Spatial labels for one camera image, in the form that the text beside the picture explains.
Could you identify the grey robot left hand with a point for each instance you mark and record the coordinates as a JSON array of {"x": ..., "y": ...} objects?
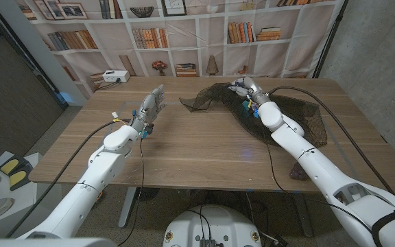
[{"x": 147, "y": 109}]

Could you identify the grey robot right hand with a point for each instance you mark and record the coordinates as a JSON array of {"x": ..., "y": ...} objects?
[{"x": 250, "y": 89}]

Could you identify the black mesh netting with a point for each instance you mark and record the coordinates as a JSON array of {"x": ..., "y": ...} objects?
[{"x": 300, "y": 116}]

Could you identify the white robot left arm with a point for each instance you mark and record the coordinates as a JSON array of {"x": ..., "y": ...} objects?
[{"x": 94, "y": 175}]

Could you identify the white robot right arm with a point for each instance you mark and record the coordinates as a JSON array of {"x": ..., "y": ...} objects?
[{"x": 321, "y": 171}]

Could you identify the grey tape outline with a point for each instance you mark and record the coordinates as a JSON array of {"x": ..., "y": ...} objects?
[{"x": 121, "y": 109}]

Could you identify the white power strip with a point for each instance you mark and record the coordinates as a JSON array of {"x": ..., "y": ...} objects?
[{"x": 116, "y": 76}]

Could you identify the printed bookshelf backdrop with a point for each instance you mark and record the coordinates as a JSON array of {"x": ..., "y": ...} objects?
[{"x": 204, "y": 44}]

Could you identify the black round floor base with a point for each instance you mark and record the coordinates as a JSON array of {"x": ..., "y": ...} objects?
[{"x": 146, "y": 194}]

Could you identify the black backdrop stand pole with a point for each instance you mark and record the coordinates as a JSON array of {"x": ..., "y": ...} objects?
[{"x": 332, "y": 37}]

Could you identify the purple toy grape bunch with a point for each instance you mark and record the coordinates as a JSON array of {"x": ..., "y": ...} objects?
[{"x": 295, "y": 175}]

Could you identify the white table leg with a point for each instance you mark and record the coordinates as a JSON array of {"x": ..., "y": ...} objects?
[{"x": 128, "y": 207}]

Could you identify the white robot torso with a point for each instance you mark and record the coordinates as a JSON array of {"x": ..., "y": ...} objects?
[{"x": 214, "y": 226}]

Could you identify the grey table leg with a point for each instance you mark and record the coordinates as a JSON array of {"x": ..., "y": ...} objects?
[{"x": 302, "y": 214}]

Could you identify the yellow black foot pedal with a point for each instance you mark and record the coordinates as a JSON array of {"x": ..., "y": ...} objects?
[
  {"x": 18, "y": 177},
  {"x": 9, "y": 166}
]

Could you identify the white platform box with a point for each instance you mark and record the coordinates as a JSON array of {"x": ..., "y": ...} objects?
[{"x": 26, "y": 202}]

